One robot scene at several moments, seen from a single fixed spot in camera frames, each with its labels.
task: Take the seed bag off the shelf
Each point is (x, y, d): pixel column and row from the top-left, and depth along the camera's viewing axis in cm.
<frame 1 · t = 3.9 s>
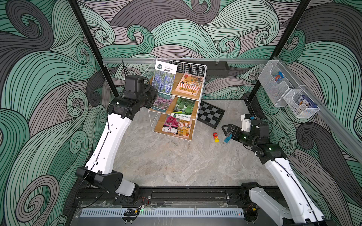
left hand: (158, 87, 67), fingers closed
right hand: (229, 129, 75), fingers open
black grey chessboard box: (209, 115, 109), point 3 cm above the table
red yellow toy truck: (215, 137, 97), point 2 cm above the table
teal curved plastic block: (226, 141, 96), on the table

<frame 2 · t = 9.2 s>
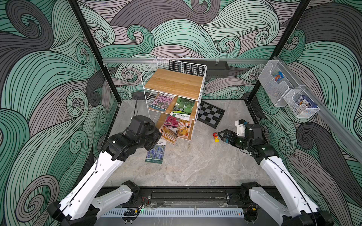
left hand: (164, 131, 66), fingers closed
right hand: (225, 136, 78), fingers open
lavender flower seed bag: (156, 154, 92), on the table
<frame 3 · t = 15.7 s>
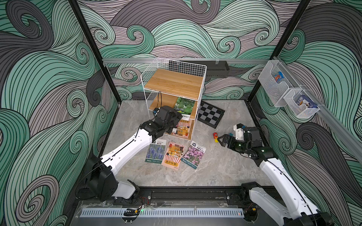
left hand: (179, 116, 78), fingers open
right hand: (225, 141, 79), fingers open
pink cosmos flower seed bag: (193, 155, 91), on the table
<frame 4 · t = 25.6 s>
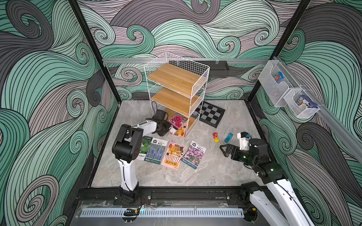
left hand: (170, 127, 99), fingers closed
right hand: (227, 149, 75), fingers open
